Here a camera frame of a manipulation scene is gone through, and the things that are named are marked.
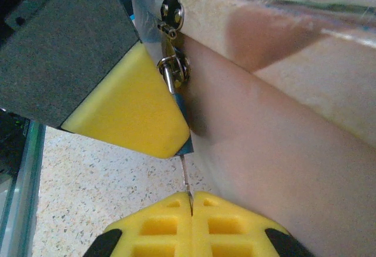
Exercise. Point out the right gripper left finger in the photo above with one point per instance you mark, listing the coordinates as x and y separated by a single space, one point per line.
158 233

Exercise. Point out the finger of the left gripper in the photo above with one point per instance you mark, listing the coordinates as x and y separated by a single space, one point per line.
88 63

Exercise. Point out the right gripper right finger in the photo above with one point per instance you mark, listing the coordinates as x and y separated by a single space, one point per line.
235 233

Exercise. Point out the small silver key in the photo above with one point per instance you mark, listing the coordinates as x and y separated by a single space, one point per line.
190 204

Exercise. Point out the pink illustrated tin box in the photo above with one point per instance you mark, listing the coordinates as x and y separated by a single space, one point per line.
264 151

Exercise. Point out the silver box hasp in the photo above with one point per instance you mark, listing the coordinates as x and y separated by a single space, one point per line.
176 13

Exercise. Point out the wide aluminium base rail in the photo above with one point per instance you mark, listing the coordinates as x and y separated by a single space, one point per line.
20 210

